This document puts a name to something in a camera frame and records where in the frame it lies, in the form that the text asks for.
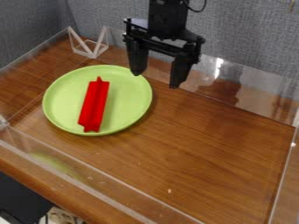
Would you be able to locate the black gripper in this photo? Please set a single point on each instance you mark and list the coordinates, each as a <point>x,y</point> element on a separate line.
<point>140,42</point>

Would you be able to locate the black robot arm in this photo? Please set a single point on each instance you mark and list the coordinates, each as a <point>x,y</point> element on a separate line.
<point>161,33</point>

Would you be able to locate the red star-profile carrot bar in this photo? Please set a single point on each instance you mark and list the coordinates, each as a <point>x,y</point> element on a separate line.
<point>93,105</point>

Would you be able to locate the light green round plate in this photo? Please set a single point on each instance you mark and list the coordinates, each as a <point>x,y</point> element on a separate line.
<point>128,99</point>

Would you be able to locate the black object under table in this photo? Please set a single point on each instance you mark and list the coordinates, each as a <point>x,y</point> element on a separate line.
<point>20,201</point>

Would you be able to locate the clear acrylic corner bracket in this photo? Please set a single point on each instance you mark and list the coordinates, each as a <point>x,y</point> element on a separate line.
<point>85,47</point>

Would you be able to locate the clear acrylic enclosure walls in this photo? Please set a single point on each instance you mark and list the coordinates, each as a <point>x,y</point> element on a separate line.
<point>210,157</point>

